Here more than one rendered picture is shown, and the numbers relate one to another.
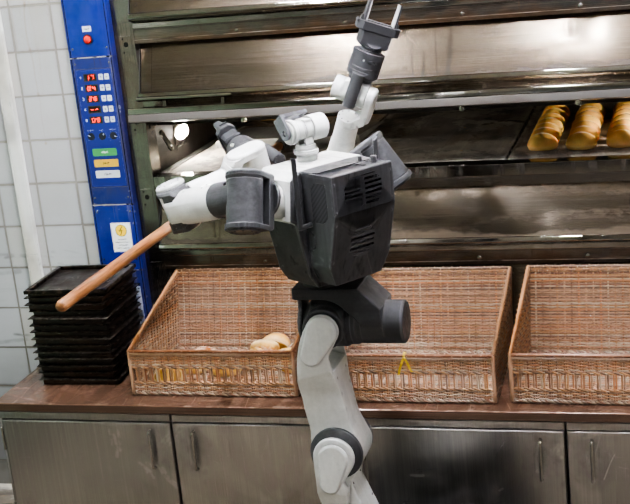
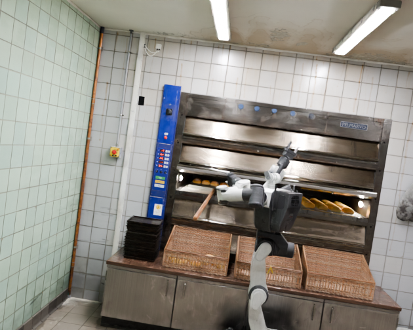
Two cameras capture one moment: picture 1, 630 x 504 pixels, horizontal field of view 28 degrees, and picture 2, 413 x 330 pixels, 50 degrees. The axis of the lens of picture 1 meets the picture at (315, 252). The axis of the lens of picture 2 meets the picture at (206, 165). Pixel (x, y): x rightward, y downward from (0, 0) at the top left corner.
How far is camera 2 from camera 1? 1.26 m
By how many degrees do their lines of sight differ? 18
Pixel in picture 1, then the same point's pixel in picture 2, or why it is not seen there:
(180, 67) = (195, 154)
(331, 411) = (260, 279)
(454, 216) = not seen: hidden behind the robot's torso
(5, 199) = (115, 187)
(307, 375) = (256, 264)
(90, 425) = (144, 275)
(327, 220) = (283, 208)
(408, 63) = not seen: hidden behind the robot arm
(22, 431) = (115, 274)
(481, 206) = not seen: hidden behind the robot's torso
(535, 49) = (319, 173)
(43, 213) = (128, 195)
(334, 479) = (257, 304)
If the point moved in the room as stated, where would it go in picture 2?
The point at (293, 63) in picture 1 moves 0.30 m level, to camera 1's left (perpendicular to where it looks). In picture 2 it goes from (236, 161) to (205, 157)
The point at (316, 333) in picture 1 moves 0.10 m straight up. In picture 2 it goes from (264, 249) to (266, 235)
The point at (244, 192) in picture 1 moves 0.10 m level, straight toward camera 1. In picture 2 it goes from (259, 192) to (264, 194)
